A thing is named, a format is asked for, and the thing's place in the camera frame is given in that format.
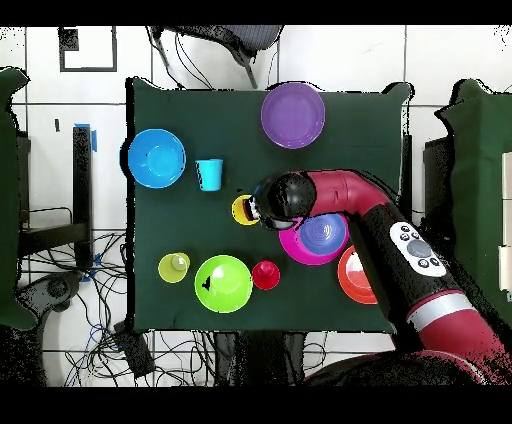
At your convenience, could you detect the black metal frame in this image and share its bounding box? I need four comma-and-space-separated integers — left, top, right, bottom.
401, 134, 454, 249
17, 125, 95, 273

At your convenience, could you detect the orange plastic bowl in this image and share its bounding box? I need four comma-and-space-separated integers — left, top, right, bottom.
336, 244, 379, 306

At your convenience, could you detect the yellow plastic cup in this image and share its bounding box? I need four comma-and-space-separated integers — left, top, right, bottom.
230, 194, 261, 226

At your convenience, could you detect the small dark blue bowl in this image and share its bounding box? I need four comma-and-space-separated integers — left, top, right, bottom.
298, 212, 350, 257

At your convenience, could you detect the dark green table cloth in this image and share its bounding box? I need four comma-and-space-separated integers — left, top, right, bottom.
125, 76, 413, 336

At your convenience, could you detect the black floor device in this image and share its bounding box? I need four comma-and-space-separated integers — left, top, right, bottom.
17, 270, 84, 318

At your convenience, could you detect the translucent yellow-green plastic cup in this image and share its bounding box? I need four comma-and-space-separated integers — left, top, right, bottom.
157, 251, 192, 285

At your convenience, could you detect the grey office chair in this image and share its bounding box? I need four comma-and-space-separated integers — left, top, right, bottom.
151, 25, 285, 90

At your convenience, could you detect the blue plastic cup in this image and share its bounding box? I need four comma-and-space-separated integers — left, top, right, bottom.
194, 158, 224, 193

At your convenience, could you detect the green cloth side table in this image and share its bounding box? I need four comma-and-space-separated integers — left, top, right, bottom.
0, 66, 39, 331
435, 78, 512, 317

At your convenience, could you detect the green plastic bowl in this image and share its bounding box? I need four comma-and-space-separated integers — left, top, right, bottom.
194, 254, 254, 314

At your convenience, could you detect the pink plastic bowl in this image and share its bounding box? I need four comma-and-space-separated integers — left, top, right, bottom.
278, 217, 350, 266

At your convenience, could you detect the black power strip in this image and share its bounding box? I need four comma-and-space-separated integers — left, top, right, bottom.
112, 319, 156, 379

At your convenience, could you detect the purple plastic bowl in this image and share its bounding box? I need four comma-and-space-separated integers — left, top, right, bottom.
260, 81, 327, 150

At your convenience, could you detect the red plastic cup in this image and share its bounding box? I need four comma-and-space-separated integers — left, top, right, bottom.
251, 260, 282, 291

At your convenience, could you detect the large light blue bowl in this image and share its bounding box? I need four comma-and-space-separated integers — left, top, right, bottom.
127, 128, 188, 190

